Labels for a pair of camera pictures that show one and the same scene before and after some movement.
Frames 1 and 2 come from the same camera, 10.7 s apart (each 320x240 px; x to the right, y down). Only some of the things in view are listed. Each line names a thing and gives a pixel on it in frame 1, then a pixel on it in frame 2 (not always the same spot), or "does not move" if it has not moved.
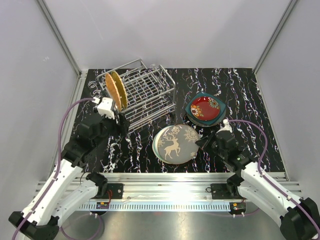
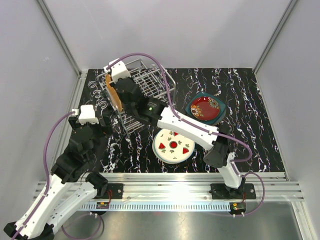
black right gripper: [204, 143] to [131, 79]
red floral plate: [205, 108] does not move
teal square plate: [209, 122] does not move
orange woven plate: [113, 91] does not move
